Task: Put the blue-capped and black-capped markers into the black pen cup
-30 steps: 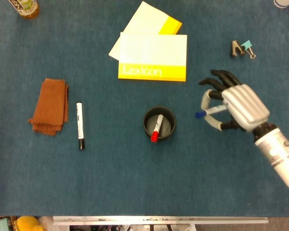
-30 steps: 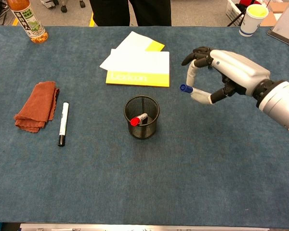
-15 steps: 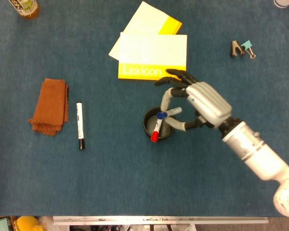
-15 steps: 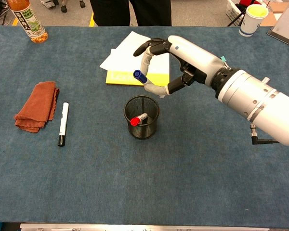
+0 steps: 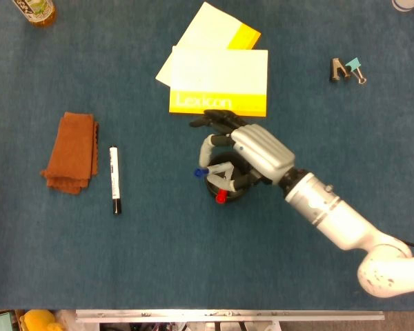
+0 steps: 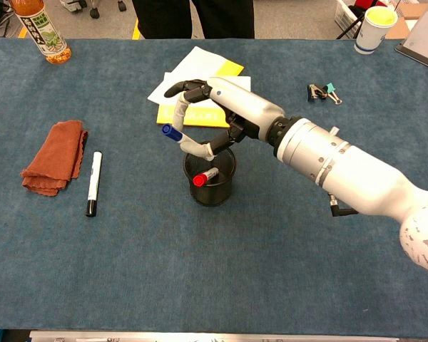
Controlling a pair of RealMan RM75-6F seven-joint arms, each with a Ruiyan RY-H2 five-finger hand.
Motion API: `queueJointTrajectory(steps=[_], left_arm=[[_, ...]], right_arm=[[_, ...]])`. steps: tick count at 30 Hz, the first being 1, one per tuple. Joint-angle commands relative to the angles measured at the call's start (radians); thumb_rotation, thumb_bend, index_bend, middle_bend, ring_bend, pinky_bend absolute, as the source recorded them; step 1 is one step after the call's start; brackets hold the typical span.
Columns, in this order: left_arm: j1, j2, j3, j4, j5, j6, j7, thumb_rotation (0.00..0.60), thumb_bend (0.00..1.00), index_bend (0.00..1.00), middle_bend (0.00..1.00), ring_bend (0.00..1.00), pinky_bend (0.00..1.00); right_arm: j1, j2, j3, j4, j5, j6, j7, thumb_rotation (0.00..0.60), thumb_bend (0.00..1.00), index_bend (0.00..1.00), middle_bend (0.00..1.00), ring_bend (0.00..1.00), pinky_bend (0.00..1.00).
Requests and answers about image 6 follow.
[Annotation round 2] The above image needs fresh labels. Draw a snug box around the yellow white plain notebook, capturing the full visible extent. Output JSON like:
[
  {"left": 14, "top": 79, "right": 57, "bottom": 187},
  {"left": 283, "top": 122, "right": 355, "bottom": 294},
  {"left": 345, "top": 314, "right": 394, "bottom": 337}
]
[{"left": 147, "top": 46, "right": 245, "bottom": 105}]

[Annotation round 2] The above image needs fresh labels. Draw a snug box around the black cap marker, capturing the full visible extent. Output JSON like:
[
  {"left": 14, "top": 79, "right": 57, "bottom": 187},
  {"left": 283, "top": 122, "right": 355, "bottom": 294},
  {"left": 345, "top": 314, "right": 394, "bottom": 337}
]
[{"left": 85, "top": 151, "right": 103, "bottom": 218}]

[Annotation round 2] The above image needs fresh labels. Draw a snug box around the black mesh pen cup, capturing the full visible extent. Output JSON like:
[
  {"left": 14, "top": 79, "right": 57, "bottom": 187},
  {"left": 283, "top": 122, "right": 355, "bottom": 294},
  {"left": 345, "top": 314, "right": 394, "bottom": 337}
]
[{"left": 182, "top": 144, "right": 238, "bottom": 207}]

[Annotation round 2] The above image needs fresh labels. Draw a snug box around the blue felt table mat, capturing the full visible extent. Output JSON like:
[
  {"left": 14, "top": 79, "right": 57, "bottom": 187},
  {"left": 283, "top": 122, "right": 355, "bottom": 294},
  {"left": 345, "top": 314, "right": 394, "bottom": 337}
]
[{"left": 0, "top": 38, "right": 428, "bottom": 338}]

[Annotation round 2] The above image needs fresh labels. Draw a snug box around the brown folded cloth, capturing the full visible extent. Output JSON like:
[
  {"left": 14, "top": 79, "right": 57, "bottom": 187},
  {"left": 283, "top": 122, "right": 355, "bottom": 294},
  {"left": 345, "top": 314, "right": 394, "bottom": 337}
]
[{"left": 19, "top": 120, "right": 89, "bottom": 197}]

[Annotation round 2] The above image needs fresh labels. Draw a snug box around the blue cap marker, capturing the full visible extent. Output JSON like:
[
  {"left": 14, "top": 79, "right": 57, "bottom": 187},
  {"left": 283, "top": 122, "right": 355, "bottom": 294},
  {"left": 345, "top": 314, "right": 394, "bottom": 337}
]
[{"left": 161, "top": 123, "right": 186, "bottom": 145}]

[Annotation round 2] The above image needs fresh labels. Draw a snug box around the office chair wheel base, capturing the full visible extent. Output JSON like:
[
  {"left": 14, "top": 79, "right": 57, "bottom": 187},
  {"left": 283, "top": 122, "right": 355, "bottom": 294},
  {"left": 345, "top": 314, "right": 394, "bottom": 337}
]
[{"left": 59, "top": 0, "right": 128, "bottom": 19}]

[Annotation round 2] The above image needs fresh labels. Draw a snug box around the teal binder clip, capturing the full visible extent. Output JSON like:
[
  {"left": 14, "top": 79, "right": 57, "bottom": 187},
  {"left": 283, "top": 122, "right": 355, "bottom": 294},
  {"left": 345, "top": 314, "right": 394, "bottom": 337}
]
[{"left": 324, "top": 83, "right": 343, "bottom": 105}]

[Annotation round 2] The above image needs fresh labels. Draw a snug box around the white paper cup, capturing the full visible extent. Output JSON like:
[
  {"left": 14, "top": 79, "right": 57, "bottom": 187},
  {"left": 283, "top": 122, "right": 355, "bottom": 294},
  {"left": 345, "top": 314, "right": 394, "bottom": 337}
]
[{"left": 354, "top": 5, "right": 399, "bottom": 56}]

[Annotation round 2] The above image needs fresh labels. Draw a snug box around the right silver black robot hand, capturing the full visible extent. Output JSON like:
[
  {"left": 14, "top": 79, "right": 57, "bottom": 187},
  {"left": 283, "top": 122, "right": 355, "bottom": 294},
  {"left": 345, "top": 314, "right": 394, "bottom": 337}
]
[{"left": 163, "top": 76, "right": 286, "bottom": 161}]

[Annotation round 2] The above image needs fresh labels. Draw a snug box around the brown cardboard box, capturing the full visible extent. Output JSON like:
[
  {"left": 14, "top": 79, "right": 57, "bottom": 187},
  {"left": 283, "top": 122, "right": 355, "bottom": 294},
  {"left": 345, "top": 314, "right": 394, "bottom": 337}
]
[{"left": 384, "top": 3, "right": 428, "bottom": 40}]

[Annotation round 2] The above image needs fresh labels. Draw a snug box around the tea bottle green label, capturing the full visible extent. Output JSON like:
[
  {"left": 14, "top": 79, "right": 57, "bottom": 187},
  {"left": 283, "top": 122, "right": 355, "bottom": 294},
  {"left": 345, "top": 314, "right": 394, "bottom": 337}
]
[{"left": 13, "top": 0, "right": 73, "bottom": 66}]

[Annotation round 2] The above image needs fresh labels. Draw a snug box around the person in black trousers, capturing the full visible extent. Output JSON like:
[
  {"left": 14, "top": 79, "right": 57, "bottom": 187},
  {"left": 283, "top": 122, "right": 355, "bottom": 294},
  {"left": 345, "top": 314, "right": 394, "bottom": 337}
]
[{"left": 131, "top": 0, "right": 256, "bottom": 40}]

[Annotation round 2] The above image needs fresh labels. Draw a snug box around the yellow white lettered notebook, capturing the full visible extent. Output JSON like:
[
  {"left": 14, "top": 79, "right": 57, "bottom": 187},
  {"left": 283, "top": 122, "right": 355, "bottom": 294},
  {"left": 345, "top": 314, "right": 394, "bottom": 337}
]
[{"left": 156, "top": 72, "right": 253, "bottom": 128}]

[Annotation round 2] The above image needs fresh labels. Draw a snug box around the red cap marker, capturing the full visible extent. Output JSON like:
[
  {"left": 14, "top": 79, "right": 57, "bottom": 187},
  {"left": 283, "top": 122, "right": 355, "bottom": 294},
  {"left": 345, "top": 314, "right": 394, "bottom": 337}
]
[{"left": 192, "top": 167, "right": 220, "bottom": 188}]

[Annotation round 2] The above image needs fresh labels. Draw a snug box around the white plastic basket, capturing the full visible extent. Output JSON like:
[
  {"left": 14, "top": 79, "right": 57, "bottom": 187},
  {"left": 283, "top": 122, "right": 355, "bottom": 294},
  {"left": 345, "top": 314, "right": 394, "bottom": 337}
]
[{"left": 334, "top": 0, "right": 368, "bottom": 39}]

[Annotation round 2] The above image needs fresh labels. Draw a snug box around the black binder clip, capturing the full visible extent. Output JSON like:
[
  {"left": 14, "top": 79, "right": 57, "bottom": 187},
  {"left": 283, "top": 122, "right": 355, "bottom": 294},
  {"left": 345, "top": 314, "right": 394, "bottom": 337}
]
[{"left": 307, "top": 83, "right": 328, "bottom": 103}]

